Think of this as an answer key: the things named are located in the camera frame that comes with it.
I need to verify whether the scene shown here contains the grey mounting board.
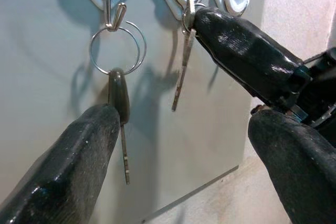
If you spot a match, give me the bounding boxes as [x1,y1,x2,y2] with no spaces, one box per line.
[0,0,269,222]

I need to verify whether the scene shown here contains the large key ring with key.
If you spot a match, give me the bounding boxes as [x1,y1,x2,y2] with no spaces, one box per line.
[89,20,148,186]

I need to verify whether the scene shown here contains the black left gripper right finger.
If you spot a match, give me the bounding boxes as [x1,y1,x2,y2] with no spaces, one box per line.
[248,107,336,224]

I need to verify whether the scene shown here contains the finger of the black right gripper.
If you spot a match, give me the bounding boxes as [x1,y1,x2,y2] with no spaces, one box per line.
[193,7,313,110]

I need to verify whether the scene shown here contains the silver key bunch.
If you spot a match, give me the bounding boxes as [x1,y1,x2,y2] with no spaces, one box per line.
[171,0,208,112]

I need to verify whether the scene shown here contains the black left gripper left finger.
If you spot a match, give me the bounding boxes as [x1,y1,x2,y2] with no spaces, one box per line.
[0,103,122,224]

